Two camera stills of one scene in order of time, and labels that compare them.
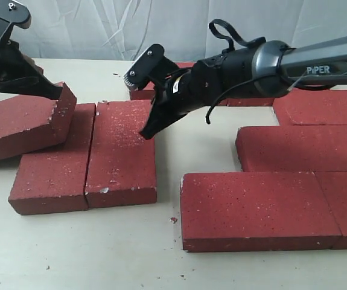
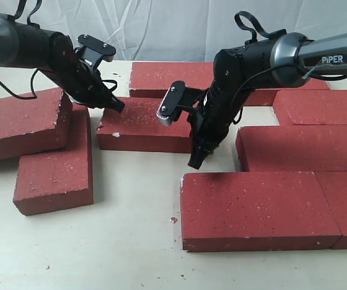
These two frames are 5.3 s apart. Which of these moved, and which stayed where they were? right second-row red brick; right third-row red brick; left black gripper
Moved: left black gripper
Stayed: right third-row red brick; right second-row red brick
